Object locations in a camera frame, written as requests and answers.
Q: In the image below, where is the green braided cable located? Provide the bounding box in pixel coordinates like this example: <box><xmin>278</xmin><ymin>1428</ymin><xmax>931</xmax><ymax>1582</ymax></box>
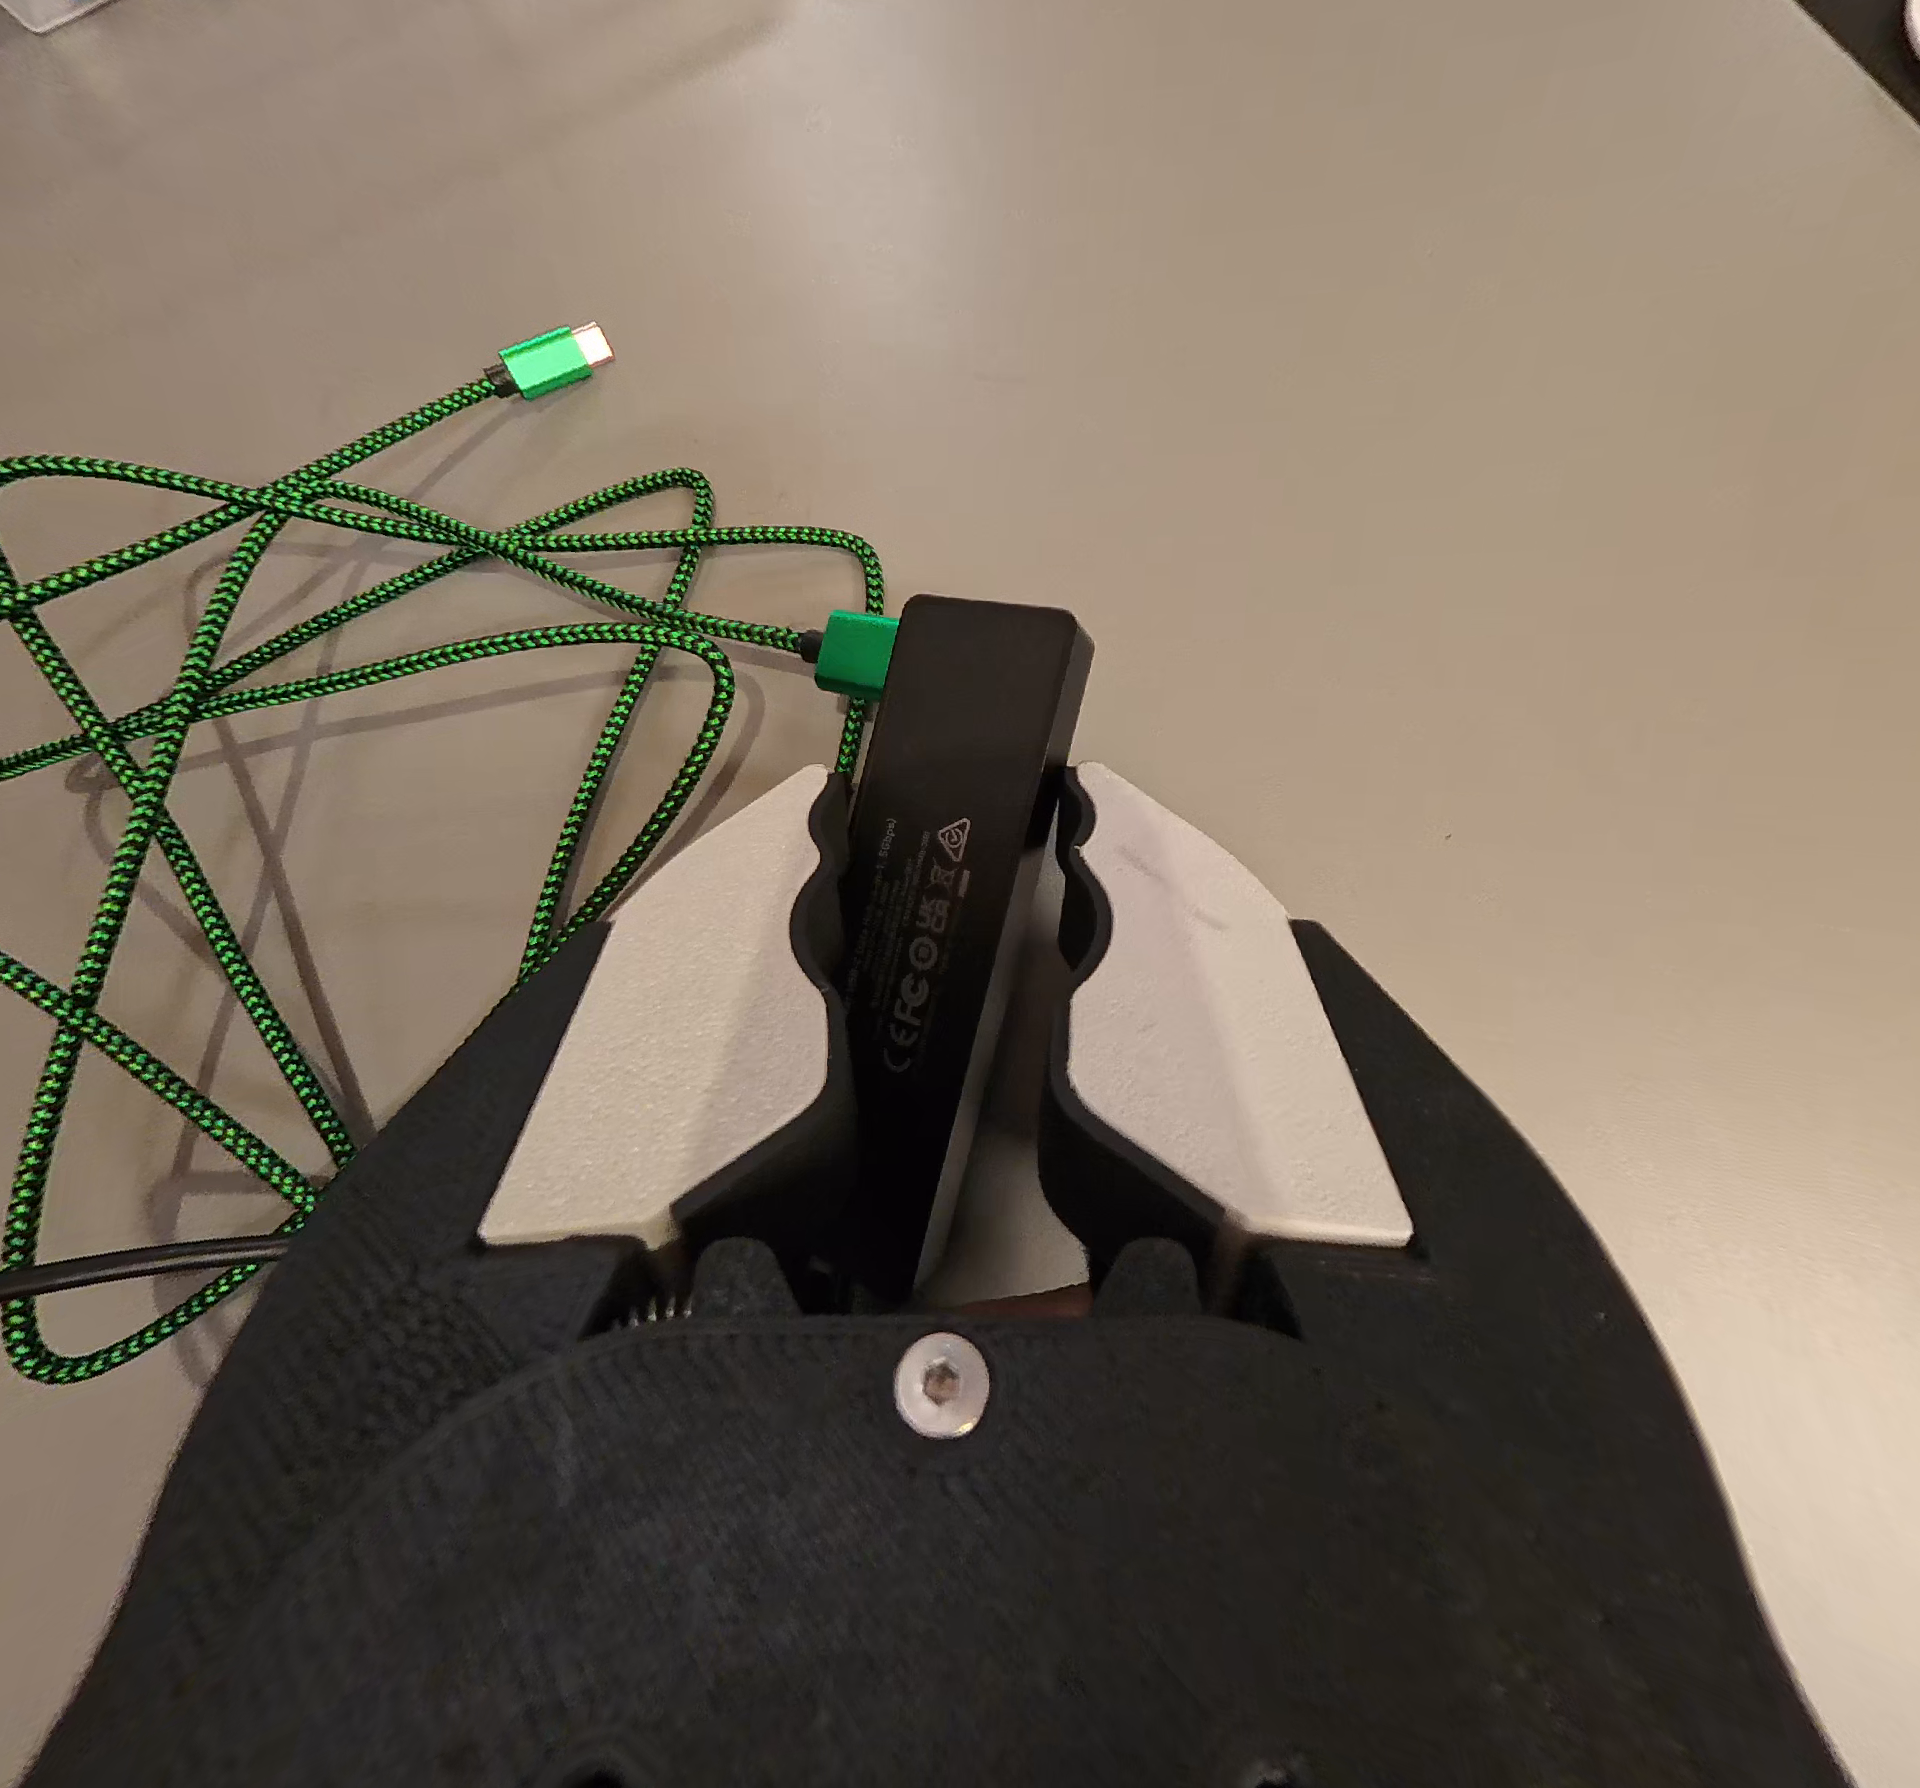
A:
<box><xmin>0</xmin><ymin>317</ymin><xmax>904</xmax><ymax>1384</ymax></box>

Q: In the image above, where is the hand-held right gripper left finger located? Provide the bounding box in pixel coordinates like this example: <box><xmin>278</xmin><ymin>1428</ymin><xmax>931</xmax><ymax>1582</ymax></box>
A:
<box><xmin>478</xmin><ymin>762</ymin><xmax>858</xmax><ymax>1252</ymax></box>

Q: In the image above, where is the black USB hub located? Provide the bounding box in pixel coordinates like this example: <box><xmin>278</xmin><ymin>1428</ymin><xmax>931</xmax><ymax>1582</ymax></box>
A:
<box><xmin>832</xmin><ymin>595</ymin><xmax>1097</xmax><ymax>1310</ymax></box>

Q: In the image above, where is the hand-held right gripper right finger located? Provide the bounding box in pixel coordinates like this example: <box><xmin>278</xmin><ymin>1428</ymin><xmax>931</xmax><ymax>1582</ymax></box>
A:
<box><xmin>1047</xmin><ymin>762</ymin><xmax>1419</xmax><ymax>1257</ymax></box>

